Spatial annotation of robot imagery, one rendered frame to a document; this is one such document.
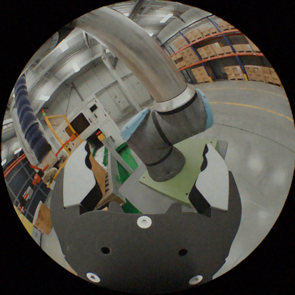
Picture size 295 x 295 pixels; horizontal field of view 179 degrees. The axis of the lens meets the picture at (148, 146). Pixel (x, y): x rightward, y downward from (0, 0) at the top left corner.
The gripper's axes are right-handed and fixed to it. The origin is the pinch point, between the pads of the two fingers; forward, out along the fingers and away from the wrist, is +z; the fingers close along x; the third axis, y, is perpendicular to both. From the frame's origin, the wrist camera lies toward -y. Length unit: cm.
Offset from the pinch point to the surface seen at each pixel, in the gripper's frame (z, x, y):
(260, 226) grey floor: -35, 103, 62
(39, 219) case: -34, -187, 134
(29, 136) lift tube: 29, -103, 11
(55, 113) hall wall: 687, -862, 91
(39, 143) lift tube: 33, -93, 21
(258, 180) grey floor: 16, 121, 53
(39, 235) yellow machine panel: -224, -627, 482
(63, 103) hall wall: 741, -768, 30
